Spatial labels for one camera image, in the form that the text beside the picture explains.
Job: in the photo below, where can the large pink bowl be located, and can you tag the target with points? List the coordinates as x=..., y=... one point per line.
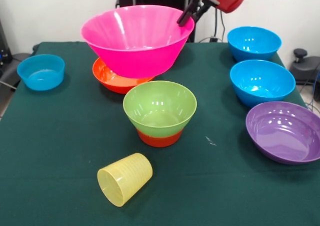
x=135, y=55

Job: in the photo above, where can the green bowl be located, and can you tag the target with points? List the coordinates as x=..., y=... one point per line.
x=160, y=105

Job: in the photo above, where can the small orange bowl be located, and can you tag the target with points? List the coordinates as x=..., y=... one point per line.
x=160, y=140

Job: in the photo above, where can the yellow plastic cup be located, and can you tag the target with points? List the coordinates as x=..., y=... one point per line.
x=127, y=178

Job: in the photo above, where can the large blue bowl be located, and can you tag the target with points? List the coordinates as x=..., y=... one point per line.
x=260, y=80
x=252, y=43

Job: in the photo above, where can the large orange-red bowl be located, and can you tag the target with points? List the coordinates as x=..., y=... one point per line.
x=110, y=82

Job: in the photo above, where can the black stand with knob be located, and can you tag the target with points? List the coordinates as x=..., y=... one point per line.
x=307, y=65

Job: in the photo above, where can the purple bowl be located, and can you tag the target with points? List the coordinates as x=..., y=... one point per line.
x=282, y=133

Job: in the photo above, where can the small blue bowl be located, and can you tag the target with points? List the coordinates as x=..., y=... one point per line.
x=41, y=78

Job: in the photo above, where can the dark green tablecloth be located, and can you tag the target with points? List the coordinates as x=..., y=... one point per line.
x=160, y=198

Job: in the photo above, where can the black equipment box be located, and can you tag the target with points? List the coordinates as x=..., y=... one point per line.
x=3, y=53

